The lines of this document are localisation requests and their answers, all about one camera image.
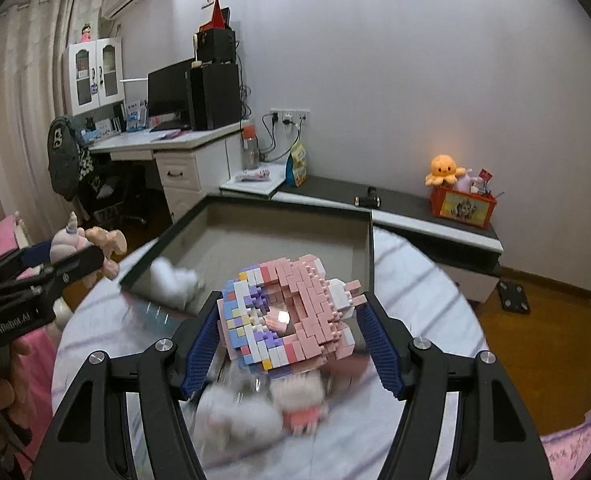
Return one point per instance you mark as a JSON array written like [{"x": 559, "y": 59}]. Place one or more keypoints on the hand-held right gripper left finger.
[{"x": 203, "y": 347}]

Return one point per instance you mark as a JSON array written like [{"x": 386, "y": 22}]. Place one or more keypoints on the black case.
[{"x": 218, "y": 45}]

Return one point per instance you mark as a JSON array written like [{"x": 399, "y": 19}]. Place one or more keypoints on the red triangular box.
[{"x": 218, "y": 15}]

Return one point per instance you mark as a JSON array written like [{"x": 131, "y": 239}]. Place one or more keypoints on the blue white box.
[{"x": 135, "y": 116}]

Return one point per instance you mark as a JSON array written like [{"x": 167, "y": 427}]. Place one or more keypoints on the light pink plush toy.
[{"x": 464, "y": 180}]

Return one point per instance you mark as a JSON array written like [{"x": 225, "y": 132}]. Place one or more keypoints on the low black white cabinet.
[{"x": 415, "y": 210}]

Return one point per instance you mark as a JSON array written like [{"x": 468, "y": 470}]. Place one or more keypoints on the water bottle with orange lid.
[{"x": 250, "y": 152}]

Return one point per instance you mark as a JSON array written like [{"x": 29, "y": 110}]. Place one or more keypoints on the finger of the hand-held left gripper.
[
  {"x": 77, "y": 264},
  {"x": 27, "y": 256}
]

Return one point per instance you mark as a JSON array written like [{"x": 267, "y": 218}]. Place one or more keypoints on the pink building block figure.
[{"x": 305, "y": 300}]

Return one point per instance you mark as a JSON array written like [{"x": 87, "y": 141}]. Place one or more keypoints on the beige curtain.
[{"x": 15, "y": 85}]

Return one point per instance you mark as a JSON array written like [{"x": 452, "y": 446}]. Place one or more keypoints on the white desk with drawers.
[{"x": 185, "y": 175}]

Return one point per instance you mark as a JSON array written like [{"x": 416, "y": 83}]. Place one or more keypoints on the small red packet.
[{"x": 484, "y": 177}]

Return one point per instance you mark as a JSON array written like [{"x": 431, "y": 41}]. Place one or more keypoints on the black office chair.
[{"x": 110, "y": 195}]

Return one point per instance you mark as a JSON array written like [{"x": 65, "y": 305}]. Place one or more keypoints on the pink pencil case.
[{"x": 255, "y": 176}]

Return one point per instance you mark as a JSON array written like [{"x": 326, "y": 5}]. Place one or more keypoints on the dark storage box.
[{"x": 275, "y": 230}]

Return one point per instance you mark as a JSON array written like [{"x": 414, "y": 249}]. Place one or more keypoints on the yellow blue snack bag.
[{"x": 298, "y": 165}]

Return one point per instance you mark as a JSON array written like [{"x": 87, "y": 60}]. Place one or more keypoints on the small black dumbbell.
[{"x": 368, "y": 200}]

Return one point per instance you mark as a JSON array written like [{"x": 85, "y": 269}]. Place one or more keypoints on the small white plush toy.
[{"x": 173, "y": 280}]

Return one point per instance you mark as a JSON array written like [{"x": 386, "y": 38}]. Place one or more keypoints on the black computer monitor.
[{"x": 168, "y": 90}]

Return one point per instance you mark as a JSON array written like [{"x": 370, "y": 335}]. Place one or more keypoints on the white wall power strip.
[{"x": 289, "y": 114}]

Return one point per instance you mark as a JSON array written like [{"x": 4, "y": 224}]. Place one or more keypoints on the orange toy box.
[{"x": 463, "y": 207}]

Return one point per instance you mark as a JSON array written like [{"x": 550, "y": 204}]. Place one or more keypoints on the black computer tower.
[{"x": 215, "y": 97}]

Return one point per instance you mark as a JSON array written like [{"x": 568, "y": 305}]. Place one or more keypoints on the black bathroom scale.
[{"x": 513, "y": 297}]

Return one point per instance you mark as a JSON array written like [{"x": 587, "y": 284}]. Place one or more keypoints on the small pink doll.
[{"x": 86, "y": 33}]

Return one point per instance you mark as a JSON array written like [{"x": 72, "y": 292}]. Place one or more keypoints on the orange octopus plush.
[{"x": 444, "y": 167}]

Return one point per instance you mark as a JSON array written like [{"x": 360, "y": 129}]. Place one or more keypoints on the pink floral quilt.
[{"x": 580, "y": 445}]

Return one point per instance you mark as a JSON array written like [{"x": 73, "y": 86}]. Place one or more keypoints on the white glass-door cabinet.
[{"x": 82, "y": 75}]

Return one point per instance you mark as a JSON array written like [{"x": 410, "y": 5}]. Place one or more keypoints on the pink dress doll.
[{"x": 300, "y": 400}]

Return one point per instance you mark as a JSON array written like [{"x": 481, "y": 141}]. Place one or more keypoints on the unicorn plush toy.
[{"x": 67, "y": 240}]

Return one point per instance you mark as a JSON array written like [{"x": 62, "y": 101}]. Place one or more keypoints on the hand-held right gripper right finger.
[{"x": 380, "y": 350}]

